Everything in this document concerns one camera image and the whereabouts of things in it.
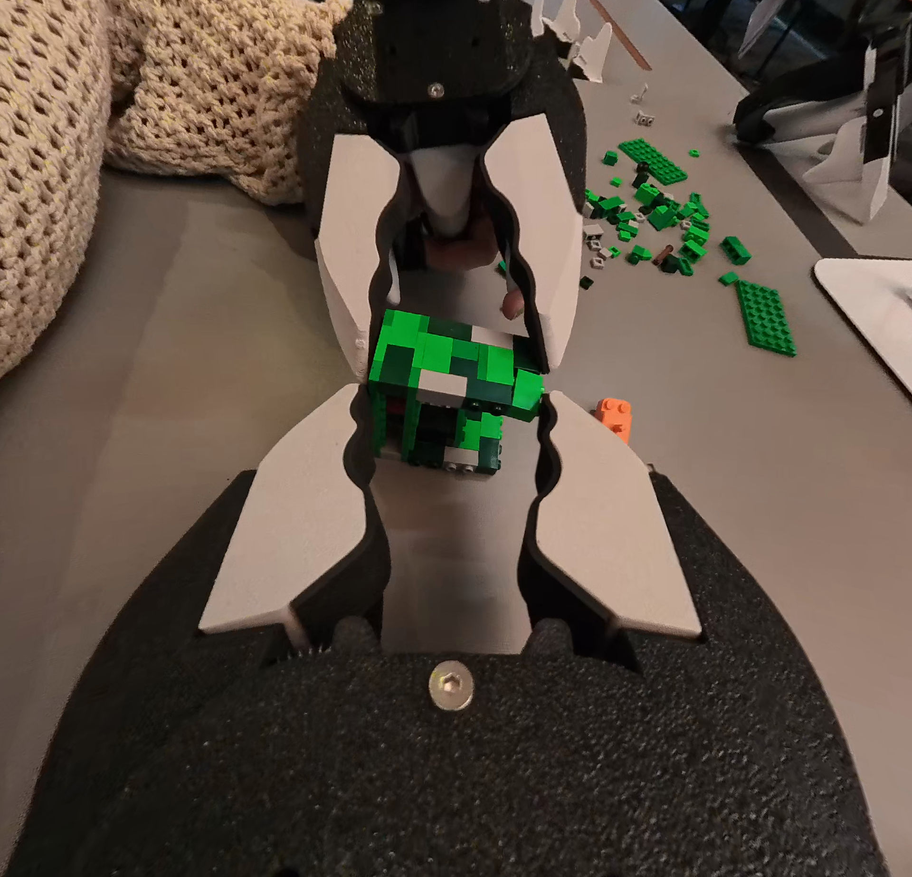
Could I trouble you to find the person's left hand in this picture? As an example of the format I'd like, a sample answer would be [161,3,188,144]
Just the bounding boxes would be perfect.
[426,214,526,320]

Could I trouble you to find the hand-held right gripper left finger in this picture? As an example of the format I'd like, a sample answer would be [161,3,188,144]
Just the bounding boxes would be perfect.
[198,384,391,650]

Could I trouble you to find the orange brick separator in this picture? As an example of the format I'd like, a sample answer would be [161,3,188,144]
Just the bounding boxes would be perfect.
[591,397,635,445]

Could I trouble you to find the pile of loose lego bricks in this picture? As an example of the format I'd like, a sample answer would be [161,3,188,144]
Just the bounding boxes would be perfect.
[579,149,752,292]

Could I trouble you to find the green lego head build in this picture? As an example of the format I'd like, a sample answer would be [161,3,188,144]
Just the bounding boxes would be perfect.
[367,309,546,475]

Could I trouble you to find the person's left forearm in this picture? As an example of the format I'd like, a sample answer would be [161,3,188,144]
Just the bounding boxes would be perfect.
[107,0,353,204]

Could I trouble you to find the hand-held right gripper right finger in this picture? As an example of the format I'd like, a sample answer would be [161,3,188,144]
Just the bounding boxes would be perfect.
[519,389,703,643]

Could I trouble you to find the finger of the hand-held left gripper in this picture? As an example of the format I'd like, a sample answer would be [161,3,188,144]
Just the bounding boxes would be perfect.
[479,116,585,375]
[315,134,401,382]

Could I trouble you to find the white pointed plastic part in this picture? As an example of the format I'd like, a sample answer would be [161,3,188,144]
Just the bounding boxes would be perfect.
[801,118,892,226]
[570,22,614,83]
[531,0,580,44]

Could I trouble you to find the white rounded board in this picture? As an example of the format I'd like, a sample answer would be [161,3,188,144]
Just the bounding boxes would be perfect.
[814,257,912,393]

